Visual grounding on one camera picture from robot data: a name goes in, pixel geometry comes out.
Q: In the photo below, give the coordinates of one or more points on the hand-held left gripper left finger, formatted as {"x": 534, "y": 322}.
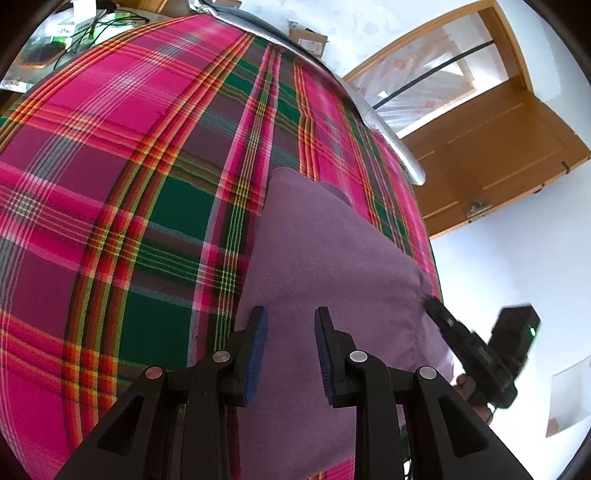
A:
{"x": 256, "y": 357}

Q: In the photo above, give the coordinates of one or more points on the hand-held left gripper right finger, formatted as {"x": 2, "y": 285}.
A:
{"x": 325, "y": 362}

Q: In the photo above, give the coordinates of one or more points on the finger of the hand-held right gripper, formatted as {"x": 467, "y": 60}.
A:
{"x": 445, "y": 325}

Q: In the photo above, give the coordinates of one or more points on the purple fleece pants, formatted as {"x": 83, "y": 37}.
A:
{"x": 332, "y": 258}

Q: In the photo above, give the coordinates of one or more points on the person's right hand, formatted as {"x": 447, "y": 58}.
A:
{"x": 471, "y": 392}

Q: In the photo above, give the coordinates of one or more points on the wooden door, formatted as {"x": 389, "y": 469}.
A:
{"x": 503, "y": 161}

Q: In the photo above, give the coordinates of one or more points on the silver foil mat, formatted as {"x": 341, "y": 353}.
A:
{"x": 378, "y": 124}

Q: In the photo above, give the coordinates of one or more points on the pink green plaid bed sheet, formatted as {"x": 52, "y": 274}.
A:
{"x": 115, "y": 184}

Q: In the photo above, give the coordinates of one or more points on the clear plastic door curtain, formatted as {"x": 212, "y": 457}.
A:
{"x": 429, "y": 78}

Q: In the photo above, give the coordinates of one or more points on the brown cardboard box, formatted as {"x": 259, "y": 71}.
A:
{"x": 309, "y": 39}

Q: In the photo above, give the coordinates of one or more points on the white carton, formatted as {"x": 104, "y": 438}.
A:
{"x": 74, "y": 23}

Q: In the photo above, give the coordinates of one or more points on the wooden door frame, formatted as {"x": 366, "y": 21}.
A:
{"x": 512, "y": 50}

